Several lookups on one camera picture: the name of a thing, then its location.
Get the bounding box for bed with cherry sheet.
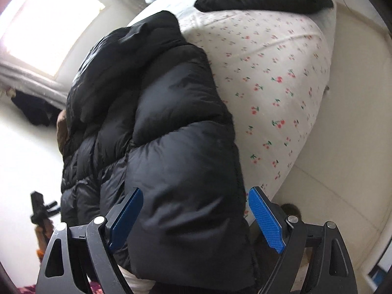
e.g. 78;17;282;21
136;0;336;198

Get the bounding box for window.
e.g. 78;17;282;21
1;0;106;77

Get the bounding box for dark clothes on rack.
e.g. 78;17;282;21
11;90;61;127

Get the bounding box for black puffer jacket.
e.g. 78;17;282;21
60;11;258;293

